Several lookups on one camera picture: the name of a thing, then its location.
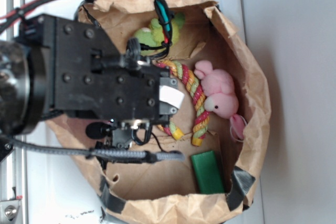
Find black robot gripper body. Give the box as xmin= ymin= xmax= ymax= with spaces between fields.
xmin=39 ymin=15 xmax=184 ymax=141

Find green rectangular block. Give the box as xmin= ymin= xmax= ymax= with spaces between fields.
xmin=191 ymin=151 xmax=225 ymax=195

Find green plush turtle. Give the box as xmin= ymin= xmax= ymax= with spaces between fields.
xmin=133 ymin=13 xmax=185 ymax=48

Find white plastic bin lid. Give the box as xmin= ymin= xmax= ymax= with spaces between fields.
xmin=25 ymin=0 xmax=264 ymax=223

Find pink plush bunny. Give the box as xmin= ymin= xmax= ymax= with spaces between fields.
xmin=194 ymin=60 xmax=247 ymax=142

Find brown paper bag tray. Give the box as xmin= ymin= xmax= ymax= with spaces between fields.
xmin=70 ymin=0 xmax=271 ymax=223

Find grey braided cable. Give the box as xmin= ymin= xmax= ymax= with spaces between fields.
xmin=7 ymin=136 xmax=186 ymax=166

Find black mounting bracket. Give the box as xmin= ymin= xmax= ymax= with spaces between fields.
xmin=0 ymin=135 xmax=15 ymax=163

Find aluminium frame rail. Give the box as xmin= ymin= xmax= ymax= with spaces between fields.
xmin=1 ymin=0 xmax=28 ymax=223

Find multicolour rope ring toy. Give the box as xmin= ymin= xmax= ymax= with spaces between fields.
xmin=156 ymin=60 xmax=210 ymax=146

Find silver corner bracket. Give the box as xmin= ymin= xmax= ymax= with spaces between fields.
xmin=1 ymin=199 xmax=22 ymax=224

